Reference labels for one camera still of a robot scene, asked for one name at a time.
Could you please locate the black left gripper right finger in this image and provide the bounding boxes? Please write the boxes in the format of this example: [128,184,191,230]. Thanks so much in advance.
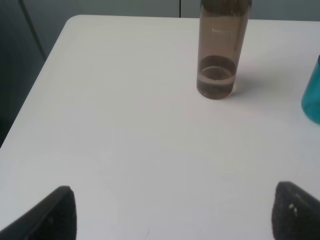
[271,181,320,240]

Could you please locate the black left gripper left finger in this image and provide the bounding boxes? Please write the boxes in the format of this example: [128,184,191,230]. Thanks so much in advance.
[0,186,77,240]

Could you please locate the teal translucent cup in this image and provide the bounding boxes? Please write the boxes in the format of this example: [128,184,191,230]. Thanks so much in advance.
[301,57,320,124]

